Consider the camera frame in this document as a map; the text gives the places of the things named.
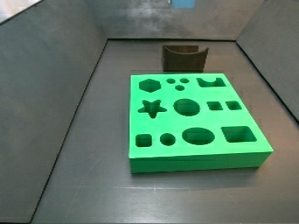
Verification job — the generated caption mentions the blue rectangular block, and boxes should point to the blue rectangular block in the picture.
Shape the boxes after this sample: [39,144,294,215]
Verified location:
[172,0,194,9]

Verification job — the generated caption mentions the green foam shape board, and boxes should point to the green foam shape board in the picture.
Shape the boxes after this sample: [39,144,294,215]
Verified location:
[128,73,273,173]

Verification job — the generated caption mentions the black curved fixture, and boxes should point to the black curved fixture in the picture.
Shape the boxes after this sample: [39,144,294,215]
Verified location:
[162,45,209,72]

